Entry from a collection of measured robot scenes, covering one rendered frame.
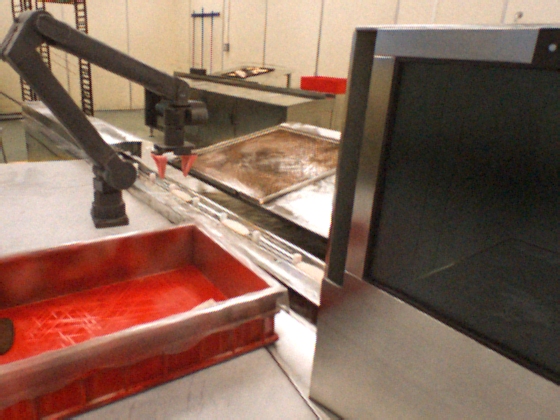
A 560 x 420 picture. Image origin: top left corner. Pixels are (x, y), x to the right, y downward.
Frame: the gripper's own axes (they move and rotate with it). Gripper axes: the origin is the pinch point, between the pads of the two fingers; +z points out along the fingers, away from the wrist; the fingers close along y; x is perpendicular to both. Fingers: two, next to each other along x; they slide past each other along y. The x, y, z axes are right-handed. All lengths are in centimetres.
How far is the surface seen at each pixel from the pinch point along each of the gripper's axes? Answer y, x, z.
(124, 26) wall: 269, 700, -71
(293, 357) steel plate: -17, -72, 10
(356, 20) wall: 369, 258, -82
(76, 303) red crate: -40, -40, 10
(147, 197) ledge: -7.6, 1.7, 6.4
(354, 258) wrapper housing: -22, -84, -14
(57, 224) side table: -33.0, 0.4, 9.9
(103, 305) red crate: -36, -43, 10
